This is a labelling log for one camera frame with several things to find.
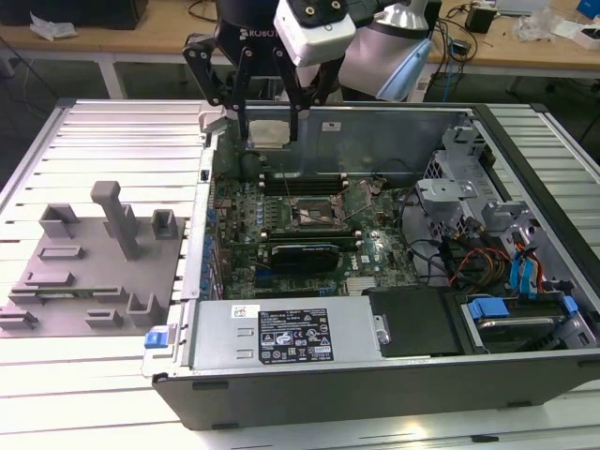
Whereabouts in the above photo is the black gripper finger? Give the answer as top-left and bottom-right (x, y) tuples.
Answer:
(181, 34), (258, 142)
(273, 48), (340, 143)

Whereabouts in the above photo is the silver CPU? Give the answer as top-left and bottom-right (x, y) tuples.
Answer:
(247, 119), (292, 151)

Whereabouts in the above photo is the CPU socket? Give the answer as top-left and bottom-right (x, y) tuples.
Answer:
(289, 194), (342, 232)

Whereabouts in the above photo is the black RAM slot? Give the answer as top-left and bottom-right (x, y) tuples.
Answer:
(262, 182), (347, 189)
(262, 170), (348, 177)
(264, 187), (346, 195)
(266, 233), (362, 243)
(262, 175), (348, 183)
(262, 227), (361, 235)

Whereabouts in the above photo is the large black box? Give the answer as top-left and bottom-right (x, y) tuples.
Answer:
(0, 0), (149, 28)

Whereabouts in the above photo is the green motherboard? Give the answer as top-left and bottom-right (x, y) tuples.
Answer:
(205, 172), (421, 301)

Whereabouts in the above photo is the white crumpled paper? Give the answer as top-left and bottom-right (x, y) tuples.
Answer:
(30, 11), (77, 41)

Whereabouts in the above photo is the black graphics card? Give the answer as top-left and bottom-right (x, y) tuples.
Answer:
(269, 242), (342, 274)

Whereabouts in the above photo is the grey metal drive cage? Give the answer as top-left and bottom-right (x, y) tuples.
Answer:
(414, 149), (498, 245)

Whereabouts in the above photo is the small black cube device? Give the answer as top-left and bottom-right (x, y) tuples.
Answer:
(465, 5), (497, 35)

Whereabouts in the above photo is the silver chipset heatsink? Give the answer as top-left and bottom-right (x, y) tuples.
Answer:
(345, 276), (377, 297)

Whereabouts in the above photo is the grey parts rack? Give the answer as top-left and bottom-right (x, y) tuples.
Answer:
(0, 180), (191, 338)

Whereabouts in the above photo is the white flat device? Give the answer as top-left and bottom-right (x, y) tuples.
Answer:
(496, 0), (550, 13)

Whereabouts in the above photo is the grey power supply unit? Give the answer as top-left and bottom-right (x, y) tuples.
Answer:
(189, 299), (391, 372)

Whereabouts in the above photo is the clear plastic bag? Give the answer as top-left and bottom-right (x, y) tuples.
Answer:
(513, 8), (559, 43)

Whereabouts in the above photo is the black plastic shroud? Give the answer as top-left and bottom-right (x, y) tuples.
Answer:
(363, 286), (465, 358)

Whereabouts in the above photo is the green RAM stick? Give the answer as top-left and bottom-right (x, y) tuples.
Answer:
(32, 289), (99, 300)

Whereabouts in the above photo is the blue case latch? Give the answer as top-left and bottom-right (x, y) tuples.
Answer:
(143, 329), (170, 351)

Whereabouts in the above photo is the white cardboard box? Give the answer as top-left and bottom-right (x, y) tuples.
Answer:
(552, 18), (600, 51)

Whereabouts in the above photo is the metal disk bay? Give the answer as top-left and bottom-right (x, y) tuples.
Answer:
(480, 199), (590, 353)

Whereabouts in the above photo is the black open PC case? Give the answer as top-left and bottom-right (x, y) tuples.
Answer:
(150, 99), (600, 431)

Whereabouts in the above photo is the hard disk in blue carrier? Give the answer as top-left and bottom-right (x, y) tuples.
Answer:
(461, 294), (580, 353)

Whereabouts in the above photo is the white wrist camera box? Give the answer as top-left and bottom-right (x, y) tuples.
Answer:
(273, 0), (357, 68)

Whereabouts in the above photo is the black camera cable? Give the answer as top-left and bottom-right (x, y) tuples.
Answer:
(346, 0), (426, 30)

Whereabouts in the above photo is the red yellow wire bundle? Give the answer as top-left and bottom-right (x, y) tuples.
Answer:
(447, 246), (513, 288)

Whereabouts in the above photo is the blue flat data cable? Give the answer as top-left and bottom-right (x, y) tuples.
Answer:
(509, 243), (543, 301)

